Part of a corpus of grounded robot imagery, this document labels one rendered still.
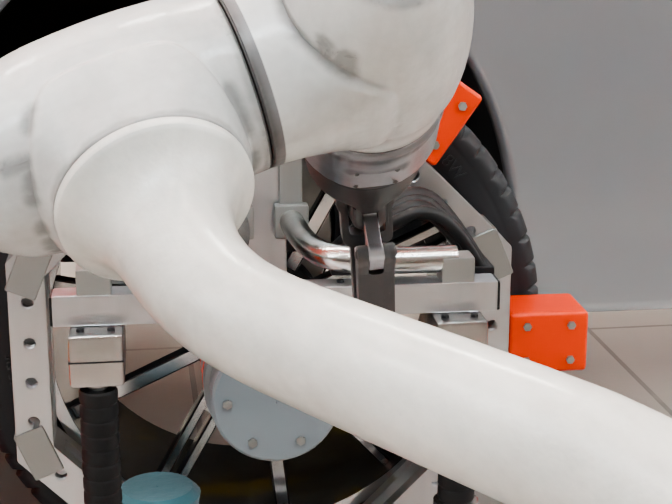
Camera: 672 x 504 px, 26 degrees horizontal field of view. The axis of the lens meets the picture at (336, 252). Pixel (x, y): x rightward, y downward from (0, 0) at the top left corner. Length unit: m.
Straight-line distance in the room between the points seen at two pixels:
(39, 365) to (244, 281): 0.95
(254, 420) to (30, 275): 0.29
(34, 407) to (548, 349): 0.56
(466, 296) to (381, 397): 0.79
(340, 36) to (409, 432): 0.21
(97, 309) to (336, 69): 0.67
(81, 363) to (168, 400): 2.51
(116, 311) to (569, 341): 0.54
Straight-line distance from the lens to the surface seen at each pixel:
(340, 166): 0.86
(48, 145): 0.71
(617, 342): 4.35
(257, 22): 0.74
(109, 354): 1.34
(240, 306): 0.64
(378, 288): 0.95
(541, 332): 1.63
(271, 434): 1.46
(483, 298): 1.40
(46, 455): 1.62
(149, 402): 3.85
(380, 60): 0.73
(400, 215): 1.43
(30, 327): 1.57
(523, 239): 1.69
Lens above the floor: 1.37
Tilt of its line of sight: 15 degrees down
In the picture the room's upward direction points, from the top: straight up
